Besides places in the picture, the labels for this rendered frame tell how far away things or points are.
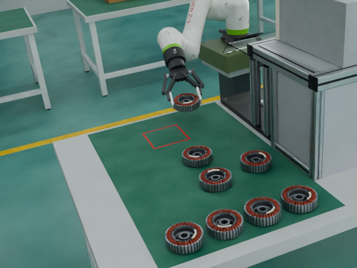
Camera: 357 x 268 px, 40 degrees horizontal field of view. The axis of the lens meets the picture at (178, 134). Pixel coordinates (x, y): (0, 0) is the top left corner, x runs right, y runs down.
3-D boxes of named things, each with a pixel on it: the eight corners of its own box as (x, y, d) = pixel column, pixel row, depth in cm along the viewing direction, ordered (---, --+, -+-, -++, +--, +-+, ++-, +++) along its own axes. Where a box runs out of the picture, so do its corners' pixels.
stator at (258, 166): (251, 177, 171) (251, 168, 169) (234, 164, 180) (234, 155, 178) (278, 167, 175) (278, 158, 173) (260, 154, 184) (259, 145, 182)
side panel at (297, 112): (270, 146, 189) (269, 67, 174) (277, 144, 190) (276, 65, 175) (314, 181, 165) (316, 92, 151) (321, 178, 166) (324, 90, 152)
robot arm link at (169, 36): (150, 32, 225) (167, 18, 220) (169, 43, 234) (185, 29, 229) (155, 56, 218) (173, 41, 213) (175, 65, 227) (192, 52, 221)
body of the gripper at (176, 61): (166, 59, 213) (170, 76, 208) (185, 56, 214) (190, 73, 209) (166, 70, 219) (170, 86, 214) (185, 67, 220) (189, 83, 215)
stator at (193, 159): (188, 151, 192) (187, 143, 190) (216, 154, 187) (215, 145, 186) (178, 166, 183) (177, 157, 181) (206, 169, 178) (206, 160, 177)
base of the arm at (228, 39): (211, 37, 294) (211, 27, 291) (233, 33, 298) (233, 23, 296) (232, 48, 272) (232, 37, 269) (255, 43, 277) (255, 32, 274)
